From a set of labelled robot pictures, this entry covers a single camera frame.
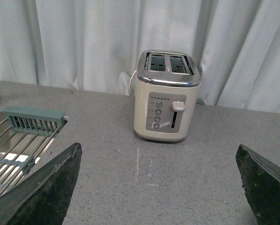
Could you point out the left gripper black camera right finger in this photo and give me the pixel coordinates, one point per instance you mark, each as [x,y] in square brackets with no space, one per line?
[261,182]

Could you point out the left gripper black camera left finger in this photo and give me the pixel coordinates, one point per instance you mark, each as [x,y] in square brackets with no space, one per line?
[44,197]

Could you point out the cream two-slot toaster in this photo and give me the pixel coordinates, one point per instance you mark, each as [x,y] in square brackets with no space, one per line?
[166,89]

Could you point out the white curtain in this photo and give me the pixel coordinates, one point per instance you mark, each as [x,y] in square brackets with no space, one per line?
[96,44]

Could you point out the metal dish drying rack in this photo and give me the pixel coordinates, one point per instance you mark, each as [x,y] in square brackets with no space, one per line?
[25,134]

